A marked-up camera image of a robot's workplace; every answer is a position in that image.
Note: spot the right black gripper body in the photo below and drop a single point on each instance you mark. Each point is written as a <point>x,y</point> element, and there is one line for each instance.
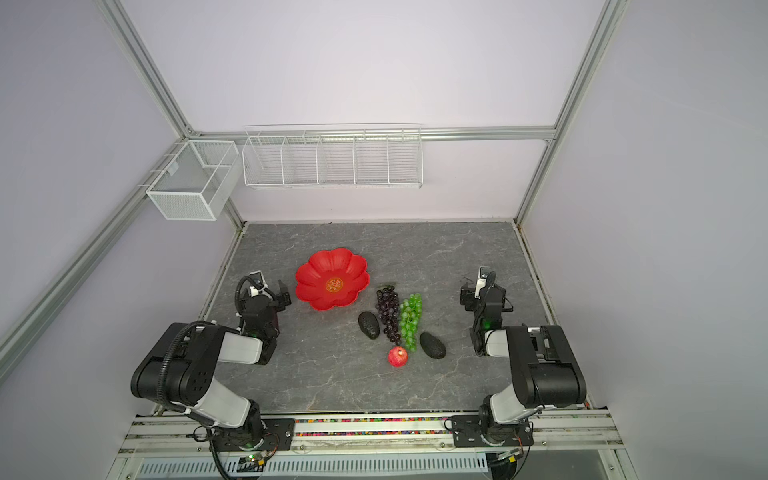
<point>470,297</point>

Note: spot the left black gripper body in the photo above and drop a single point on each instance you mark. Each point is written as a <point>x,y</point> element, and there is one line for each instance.
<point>280,297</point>

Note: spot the dark avocado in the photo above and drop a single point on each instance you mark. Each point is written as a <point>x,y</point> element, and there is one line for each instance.
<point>432,346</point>
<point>369,325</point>

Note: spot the green grape bunch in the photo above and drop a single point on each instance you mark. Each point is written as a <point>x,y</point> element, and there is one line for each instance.
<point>411,311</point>

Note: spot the red flower-shaped fruit bowl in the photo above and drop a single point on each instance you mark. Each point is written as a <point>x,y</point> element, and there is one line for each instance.
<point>332,279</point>

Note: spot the dark purple grape bunch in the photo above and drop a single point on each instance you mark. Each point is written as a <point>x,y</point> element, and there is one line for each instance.
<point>388,309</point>

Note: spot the red apple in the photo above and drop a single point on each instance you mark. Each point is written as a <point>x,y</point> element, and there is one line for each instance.
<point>398,357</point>

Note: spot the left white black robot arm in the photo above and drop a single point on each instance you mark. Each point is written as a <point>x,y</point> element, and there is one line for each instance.
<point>178,374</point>

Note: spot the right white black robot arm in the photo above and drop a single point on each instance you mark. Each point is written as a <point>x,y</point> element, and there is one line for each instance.
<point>543,368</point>

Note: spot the small white mesh basket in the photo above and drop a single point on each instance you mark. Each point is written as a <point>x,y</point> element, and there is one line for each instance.
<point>197,181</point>

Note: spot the white vent grille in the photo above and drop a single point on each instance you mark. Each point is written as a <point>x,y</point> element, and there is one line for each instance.
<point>330,466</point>

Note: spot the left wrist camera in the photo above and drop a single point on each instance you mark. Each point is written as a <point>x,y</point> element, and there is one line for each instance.
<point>256,283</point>

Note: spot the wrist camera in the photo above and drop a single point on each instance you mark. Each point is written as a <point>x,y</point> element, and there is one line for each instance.
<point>256,283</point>
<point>482,277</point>

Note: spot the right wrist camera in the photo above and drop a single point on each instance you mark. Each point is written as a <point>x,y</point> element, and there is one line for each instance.
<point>482,277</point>

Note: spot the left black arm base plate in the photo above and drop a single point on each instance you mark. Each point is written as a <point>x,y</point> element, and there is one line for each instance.
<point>274,434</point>

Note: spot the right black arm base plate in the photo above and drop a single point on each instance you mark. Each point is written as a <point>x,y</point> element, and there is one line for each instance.
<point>474,431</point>

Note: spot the aluminium front rail frame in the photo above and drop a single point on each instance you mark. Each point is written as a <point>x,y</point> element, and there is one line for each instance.
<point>398,433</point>

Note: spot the long white wire basket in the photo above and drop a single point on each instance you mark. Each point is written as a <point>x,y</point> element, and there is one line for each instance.
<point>333,155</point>

